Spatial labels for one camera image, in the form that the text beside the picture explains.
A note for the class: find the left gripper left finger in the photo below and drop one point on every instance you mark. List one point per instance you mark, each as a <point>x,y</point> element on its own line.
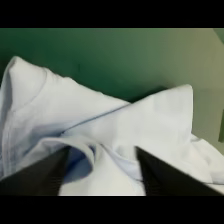
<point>40,176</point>

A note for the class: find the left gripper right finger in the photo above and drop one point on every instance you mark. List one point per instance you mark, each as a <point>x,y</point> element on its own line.
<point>166,180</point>

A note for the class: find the white T-shirt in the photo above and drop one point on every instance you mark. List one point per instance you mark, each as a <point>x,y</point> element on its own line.
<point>110,126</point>

